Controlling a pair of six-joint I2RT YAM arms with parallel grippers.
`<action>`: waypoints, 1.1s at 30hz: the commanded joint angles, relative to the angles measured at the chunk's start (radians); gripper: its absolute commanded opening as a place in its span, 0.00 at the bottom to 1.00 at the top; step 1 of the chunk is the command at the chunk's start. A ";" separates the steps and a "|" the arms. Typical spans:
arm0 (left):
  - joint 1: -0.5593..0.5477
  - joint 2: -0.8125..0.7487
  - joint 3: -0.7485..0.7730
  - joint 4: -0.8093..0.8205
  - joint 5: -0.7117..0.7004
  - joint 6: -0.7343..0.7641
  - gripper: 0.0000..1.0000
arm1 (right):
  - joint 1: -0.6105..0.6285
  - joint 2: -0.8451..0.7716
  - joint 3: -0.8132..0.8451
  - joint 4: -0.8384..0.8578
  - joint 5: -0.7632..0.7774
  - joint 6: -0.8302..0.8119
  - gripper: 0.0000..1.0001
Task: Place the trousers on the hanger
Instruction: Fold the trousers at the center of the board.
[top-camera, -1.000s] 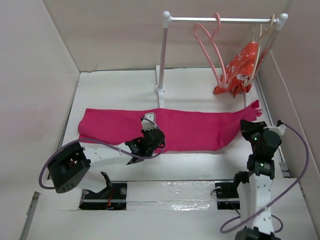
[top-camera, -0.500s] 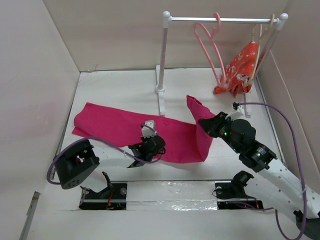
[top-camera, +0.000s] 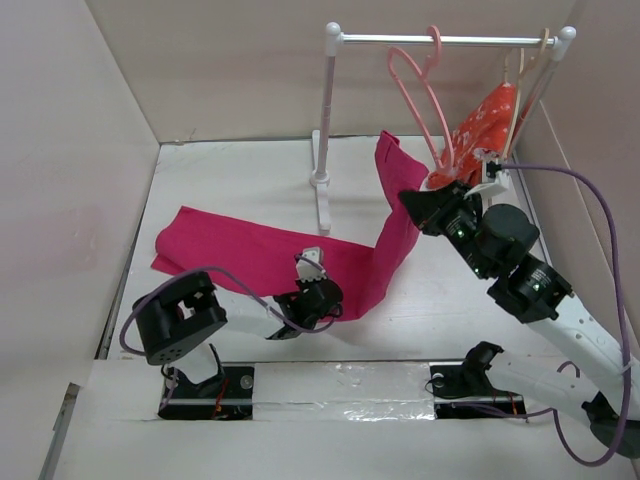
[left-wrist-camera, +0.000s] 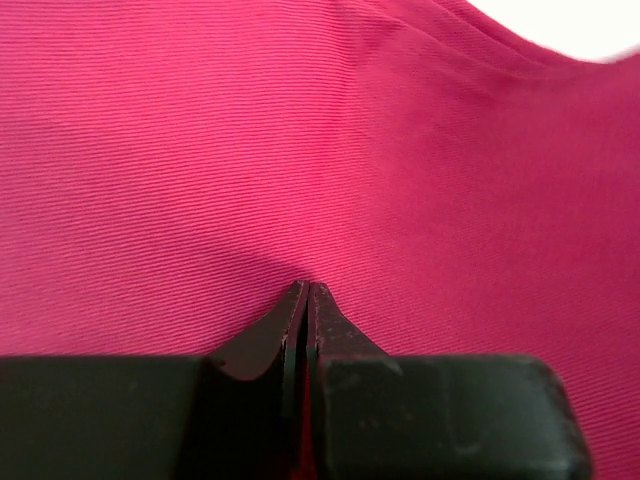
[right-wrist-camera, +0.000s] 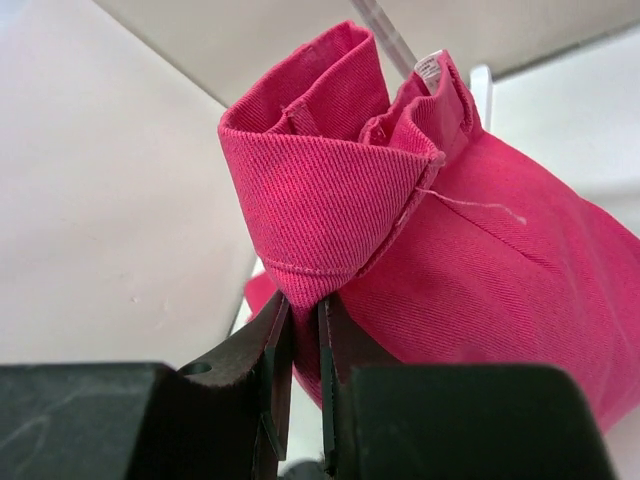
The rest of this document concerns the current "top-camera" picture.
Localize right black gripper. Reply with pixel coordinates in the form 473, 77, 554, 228
399, 178, 492, 280

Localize magenta pink trousers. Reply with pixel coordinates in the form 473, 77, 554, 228
151, 131, 429, 321

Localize pink plastic hanger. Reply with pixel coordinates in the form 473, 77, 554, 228
385, 25, 459, 171

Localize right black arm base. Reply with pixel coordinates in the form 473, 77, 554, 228
425, 341, 526, 420

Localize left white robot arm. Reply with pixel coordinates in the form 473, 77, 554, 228
120, 267, 344, 367

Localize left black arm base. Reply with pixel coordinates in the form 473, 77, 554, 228
157, 345, 255, 421

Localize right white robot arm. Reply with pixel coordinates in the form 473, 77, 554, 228
398, 182, 639, 459

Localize beige wooden hanger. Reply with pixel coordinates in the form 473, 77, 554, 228
491, 28, 550, 163

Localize orange floral garment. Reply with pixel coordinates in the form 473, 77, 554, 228
425, 82, 516, 190

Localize white clothes rack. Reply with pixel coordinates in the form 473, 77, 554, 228
310, 22, 577, 235

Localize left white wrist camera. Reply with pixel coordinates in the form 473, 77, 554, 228
294, 247, 328, 283

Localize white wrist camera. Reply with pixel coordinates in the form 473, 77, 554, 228
465, 161, 511, 200
294, 247, 328, 283

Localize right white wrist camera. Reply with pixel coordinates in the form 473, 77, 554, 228
465, 161, 511, 200

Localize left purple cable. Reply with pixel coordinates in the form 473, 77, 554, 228
118, 252, 346, 357

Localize purple cable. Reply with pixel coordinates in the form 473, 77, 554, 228
118, 252, 346, 357
499, 162, 632, 467

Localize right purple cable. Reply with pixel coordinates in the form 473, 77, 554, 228
499, 162, 632, 467

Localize metal side rail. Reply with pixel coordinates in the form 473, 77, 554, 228
38, 383, 81, 480

